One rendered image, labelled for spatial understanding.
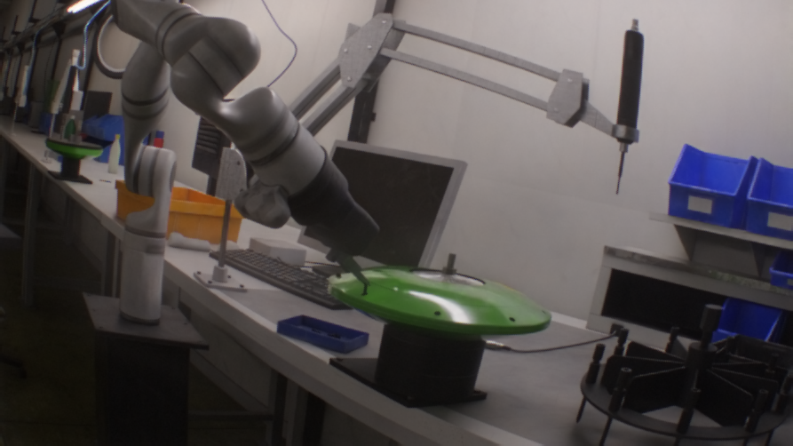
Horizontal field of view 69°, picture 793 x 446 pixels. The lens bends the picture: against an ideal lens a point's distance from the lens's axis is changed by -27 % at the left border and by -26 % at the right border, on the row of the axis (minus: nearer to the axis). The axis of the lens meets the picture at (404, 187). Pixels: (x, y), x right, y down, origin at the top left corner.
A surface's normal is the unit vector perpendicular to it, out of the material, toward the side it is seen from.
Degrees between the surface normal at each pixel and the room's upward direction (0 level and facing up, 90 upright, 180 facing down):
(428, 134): 90
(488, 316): 25
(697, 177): 88
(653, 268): 90
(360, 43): 90
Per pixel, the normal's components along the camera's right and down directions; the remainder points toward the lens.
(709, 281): -0.73, -0.11
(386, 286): -0.07, -0.95
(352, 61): -0.46, -0.05
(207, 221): 0.71, 0.23
